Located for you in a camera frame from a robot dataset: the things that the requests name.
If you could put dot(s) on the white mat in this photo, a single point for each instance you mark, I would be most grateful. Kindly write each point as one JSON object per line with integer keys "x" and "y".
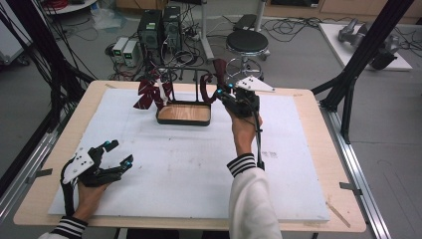
{"x": 179, "y": 179}

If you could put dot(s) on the grey desk leg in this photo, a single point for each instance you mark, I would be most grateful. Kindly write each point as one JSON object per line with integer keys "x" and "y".
{"x": 206, "y": 36}
{"x": 260, "y": 15}

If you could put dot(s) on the person's right hand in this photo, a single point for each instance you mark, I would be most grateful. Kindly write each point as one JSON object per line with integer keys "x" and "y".
{"x": 244, "y": 132}

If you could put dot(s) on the white floor board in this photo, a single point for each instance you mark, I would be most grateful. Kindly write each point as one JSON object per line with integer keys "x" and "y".
{"x": 335, "y": 43}

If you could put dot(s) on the striped red bow tie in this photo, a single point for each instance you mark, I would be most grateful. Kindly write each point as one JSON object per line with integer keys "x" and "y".
{"x": 149, "y": 93}

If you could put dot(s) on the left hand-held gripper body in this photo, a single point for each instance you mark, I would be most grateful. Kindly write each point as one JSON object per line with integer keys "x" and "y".
{"x": 83, "y": 166}

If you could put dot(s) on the black round stool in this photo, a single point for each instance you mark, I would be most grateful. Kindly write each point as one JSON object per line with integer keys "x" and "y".
{"x": 247, "y": 41}

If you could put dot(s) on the aluminium rail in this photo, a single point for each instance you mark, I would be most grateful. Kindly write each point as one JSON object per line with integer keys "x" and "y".
{"x": 358, "y": 172}
{"x": 30, "y": 166}

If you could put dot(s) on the clear plastic bag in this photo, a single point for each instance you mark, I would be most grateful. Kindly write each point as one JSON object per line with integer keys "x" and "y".
{"x": 106, "y": 16}

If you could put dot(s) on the black frame strut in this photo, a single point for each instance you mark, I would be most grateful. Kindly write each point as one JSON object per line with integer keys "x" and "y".
{"x": 365, "y": 49}
{"x": 43, "y": 49}

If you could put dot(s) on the metal bracket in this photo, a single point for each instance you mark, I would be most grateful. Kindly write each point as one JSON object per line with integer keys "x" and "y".
{"x": 40, "y": 175}
{"x": 350, "y": 188}

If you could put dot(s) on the black computer tower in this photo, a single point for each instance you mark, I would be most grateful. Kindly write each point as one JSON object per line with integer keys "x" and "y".
{"x": 150, "y": 30}
{"x": 172, "y": 28}

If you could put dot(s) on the person's left hand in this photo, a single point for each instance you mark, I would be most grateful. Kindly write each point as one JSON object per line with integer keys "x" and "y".
{"x": 88, "y": 200}

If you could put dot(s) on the dark red bow tie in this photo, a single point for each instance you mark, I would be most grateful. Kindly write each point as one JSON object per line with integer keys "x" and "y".
{"x": 207, "y": 86}

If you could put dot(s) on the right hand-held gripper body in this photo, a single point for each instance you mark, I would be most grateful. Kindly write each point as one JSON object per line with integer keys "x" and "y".
{"x": 245, "y": 96}

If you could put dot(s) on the white power supply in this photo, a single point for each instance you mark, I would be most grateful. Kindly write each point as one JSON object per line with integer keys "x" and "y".
{"x": 131, "y": 53}
{"x": 119, "y": 48}

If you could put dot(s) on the black flat device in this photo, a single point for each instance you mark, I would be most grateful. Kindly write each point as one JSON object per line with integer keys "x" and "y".
{"x": 245, "y": 22}

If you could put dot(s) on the black rack with wooden tray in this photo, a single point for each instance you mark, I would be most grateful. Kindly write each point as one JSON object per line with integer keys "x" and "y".
{"x": 184, "y": 113}

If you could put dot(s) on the thin wooden stick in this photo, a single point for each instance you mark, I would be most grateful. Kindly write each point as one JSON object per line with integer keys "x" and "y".
{"x": 338, "y": 214}

